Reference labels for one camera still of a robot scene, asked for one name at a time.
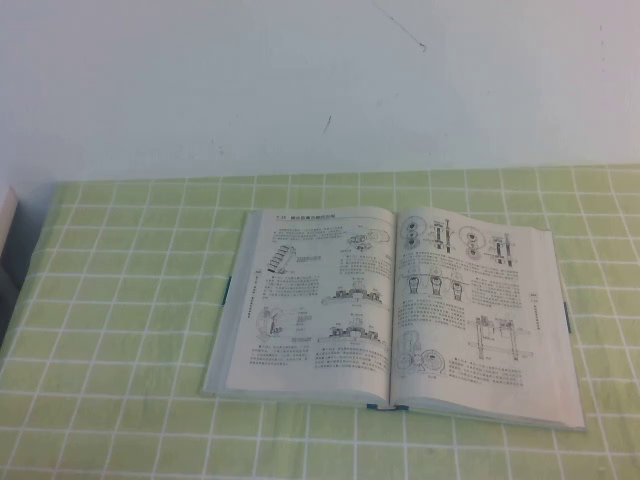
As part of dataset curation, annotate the green checked tablecloth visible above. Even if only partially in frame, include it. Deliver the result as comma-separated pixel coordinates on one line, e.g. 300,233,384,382
0,164,640,480

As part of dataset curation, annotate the book with diagrams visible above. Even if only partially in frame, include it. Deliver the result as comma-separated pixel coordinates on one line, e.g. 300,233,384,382
201,203,587,432

